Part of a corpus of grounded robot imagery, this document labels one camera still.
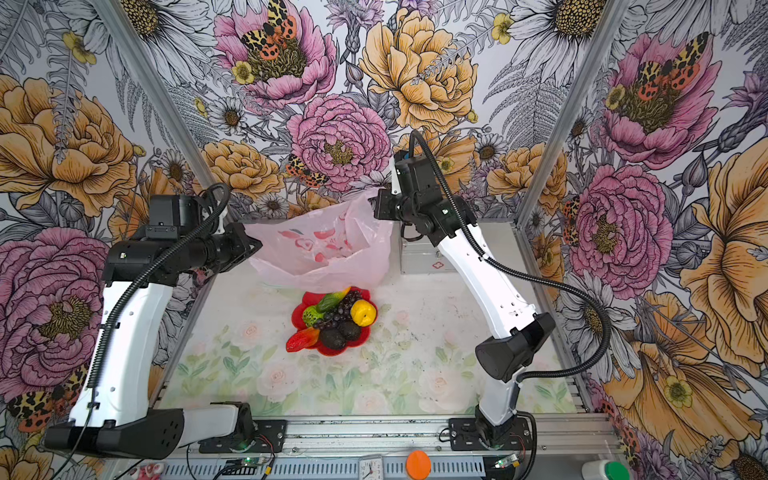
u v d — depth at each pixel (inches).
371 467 27.1
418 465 24.7
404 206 23.1
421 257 38.4
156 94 33.2
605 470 24.7
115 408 14.5
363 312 34.3
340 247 36.1
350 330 34.1
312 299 38.0
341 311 35.4
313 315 35.1
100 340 15.0
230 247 22.7
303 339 32.1
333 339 33.5
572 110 35.1
